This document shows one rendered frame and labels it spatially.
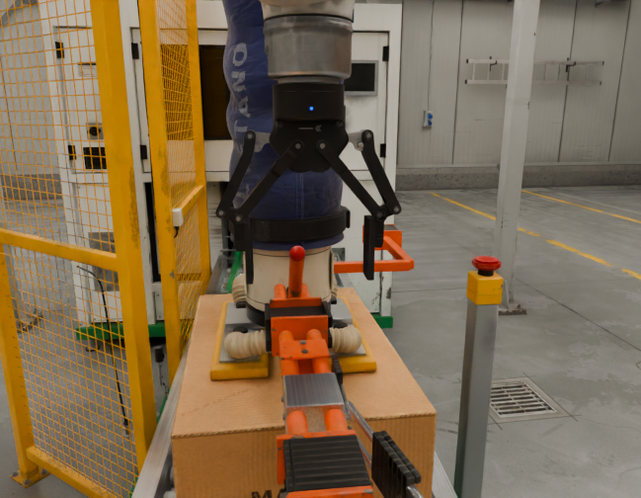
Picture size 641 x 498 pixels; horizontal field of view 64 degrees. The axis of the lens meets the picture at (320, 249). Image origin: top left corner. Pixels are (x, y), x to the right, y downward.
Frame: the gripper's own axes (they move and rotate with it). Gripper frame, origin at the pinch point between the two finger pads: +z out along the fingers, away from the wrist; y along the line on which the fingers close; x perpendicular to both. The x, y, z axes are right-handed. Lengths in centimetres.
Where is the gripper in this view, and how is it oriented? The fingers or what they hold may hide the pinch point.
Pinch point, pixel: (309, 269)
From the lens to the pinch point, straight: 59.1
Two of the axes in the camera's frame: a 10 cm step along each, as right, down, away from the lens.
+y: -10.0, 0.3, -0.9
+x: 1.0, 2.5, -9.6
